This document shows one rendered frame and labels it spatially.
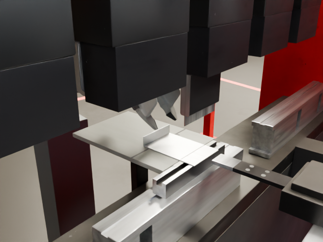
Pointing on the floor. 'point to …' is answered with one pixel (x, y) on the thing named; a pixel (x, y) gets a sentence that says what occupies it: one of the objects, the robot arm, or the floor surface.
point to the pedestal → (208, 125)
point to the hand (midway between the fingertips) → (161, 121)
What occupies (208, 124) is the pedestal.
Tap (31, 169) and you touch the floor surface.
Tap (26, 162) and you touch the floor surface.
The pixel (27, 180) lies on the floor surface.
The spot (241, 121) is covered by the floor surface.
